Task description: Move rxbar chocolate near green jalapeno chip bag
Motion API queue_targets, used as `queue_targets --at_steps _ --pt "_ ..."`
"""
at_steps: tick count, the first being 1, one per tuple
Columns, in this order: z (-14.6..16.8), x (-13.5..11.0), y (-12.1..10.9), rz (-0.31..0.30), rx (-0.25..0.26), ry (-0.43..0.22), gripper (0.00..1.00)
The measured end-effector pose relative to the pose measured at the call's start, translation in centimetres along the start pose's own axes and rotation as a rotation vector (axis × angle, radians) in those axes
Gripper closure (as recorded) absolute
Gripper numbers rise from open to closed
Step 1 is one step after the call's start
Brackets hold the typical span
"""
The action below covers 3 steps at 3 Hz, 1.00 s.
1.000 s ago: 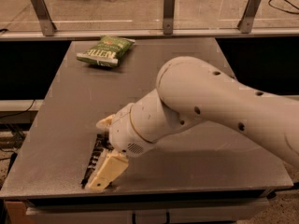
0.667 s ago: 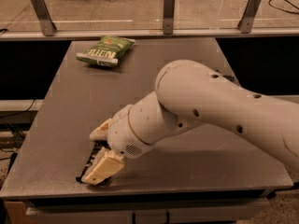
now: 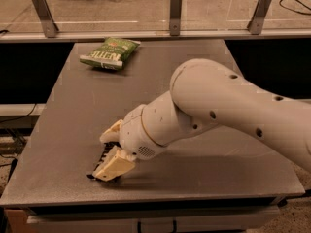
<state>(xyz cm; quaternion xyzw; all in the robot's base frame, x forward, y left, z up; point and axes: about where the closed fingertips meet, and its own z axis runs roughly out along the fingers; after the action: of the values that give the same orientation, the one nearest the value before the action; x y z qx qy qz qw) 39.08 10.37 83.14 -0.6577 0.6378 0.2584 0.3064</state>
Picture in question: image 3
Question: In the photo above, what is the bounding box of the metal bracket post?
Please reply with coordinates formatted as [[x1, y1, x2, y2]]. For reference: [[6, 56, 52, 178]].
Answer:
[[247, 0, 272, 35], [169, 0, 182, 36], [31, 0, 59, 38]]

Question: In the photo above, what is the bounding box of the metal rail behind table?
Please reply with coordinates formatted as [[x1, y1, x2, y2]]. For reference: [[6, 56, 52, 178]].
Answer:
[[0, 29, 311, 43]]

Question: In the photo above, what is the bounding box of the right metal bracket post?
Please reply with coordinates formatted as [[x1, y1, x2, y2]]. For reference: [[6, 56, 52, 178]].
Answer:
[[247, 0, 272, 35]]

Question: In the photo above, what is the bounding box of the middle metal bracket post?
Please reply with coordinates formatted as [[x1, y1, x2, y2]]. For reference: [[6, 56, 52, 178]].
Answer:
[[169, 0, 182, 36]]

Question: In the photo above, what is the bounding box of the black cable at left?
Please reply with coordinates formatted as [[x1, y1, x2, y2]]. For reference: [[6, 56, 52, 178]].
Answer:
[[0, 103, 37, 125]]

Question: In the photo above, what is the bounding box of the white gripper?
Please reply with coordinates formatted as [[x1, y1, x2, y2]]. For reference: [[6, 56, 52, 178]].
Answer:
[[93, 105, 166, 182]]

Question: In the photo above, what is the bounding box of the black rxbar chocolate bar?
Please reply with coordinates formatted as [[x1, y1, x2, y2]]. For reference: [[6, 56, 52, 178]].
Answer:
[[86, 142, 120, 181]]

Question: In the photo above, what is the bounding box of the green jalapeno chip bag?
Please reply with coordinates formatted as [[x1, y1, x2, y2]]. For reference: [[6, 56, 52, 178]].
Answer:
[[80, 37, 141, 71]]

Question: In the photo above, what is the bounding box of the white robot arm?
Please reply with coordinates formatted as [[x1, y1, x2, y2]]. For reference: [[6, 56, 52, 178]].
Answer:
[[92, 59, 311, 182]]

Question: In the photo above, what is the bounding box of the left metal bracket post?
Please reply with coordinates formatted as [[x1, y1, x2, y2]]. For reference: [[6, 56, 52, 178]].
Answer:
[[31, 0, 59, 38]]

